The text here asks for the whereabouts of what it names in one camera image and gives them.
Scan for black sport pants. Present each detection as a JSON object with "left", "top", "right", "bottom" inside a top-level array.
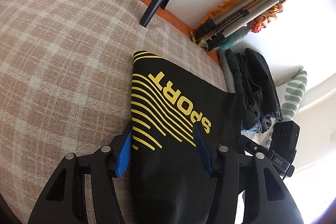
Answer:
[{"left": 130, "top": 51, "right": 242, "bottom": 223}]

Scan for blue folded jeans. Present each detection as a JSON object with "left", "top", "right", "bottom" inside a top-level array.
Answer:
[{"left": 241, "top": 112, "right": 284, "bottom": 134}]

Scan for green striped pillow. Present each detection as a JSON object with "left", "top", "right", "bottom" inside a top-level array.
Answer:
[{"left": 241, "top": 71, "right": 307, "bottom": 148}]

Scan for black folded garment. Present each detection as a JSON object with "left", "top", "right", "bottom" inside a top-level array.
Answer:
[{"left": 235, "top": 48, "right": 283, "bottom": 122}]

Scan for silver folded tripod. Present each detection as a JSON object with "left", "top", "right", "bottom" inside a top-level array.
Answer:
[{"left": 192, "top": 0, "right": 288, "bottom": 52}]

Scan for pink plaid bed blanket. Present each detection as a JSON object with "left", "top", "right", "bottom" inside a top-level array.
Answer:
[{"left": 1, "top": 0, "right": 227, "bottom": 223}]

